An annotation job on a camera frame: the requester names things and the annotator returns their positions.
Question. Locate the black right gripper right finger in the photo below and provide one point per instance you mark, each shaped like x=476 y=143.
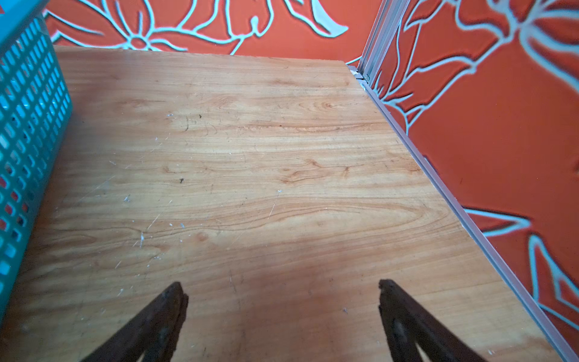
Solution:
x=410 y=329

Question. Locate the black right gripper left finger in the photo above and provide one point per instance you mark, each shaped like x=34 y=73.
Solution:
x=152 y=334

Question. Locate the teal plastic perforated basket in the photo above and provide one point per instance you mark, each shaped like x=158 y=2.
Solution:
x=35 y=111

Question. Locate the aluminium frame rail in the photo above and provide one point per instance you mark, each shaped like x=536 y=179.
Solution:
x=484 y=94

